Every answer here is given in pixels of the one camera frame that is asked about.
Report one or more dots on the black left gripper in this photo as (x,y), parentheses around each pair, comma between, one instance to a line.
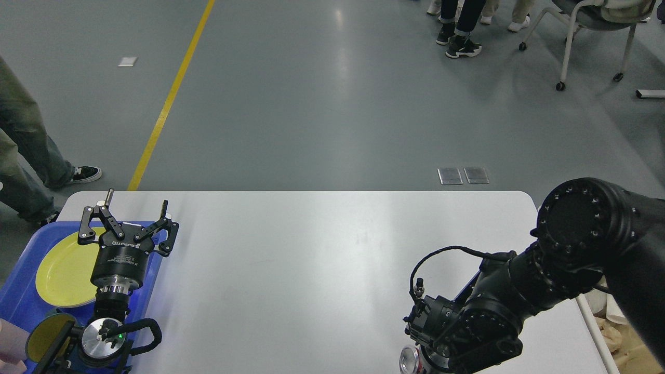
(122,262)

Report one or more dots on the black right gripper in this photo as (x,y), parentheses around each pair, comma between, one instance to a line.
(432,362)

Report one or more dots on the yellow plate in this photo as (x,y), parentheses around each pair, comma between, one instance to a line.
(67,266)

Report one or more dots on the pink mug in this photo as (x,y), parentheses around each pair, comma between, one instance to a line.
(13,344)

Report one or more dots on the brown paper bag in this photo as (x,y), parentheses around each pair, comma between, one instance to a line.
(634,357)

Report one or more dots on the white paper cup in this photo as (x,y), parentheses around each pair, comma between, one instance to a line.
(614,312)
(597,301)

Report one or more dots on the brown paper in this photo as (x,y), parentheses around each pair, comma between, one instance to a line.
(611,335)

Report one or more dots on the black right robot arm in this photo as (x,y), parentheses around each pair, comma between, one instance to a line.
(587,230)

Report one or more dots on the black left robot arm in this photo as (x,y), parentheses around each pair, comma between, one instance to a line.
(107,339)

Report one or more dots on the blue plastic tray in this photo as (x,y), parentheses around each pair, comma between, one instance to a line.
(22,306)

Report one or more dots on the person in jeans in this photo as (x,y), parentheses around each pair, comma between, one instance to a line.
(30,160)

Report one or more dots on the white paper on floor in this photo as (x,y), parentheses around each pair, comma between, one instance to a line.
(127,61)

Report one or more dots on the beige plastic bin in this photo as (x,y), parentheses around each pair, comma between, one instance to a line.
(605,354)

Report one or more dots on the left floor socket plate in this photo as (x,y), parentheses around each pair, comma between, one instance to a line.
(450,176)

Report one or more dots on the floor socket plate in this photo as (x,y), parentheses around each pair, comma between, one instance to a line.
(476,175)
(450,176)

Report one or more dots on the right floor socket plate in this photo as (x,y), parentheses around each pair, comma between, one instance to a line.
(476,175)

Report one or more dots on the white bar on floor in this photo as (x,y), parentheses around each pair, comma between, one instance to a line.
(643,93)

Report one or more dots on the person in black coat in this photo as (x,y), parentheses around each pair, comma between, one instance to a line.
(456,33)

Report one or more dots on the person in white sneakers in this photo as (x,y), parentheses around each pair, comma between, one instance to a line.
(434,8)

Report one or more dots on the person in beige trousers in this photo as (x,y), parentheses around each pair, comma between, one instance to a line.
(520,14)

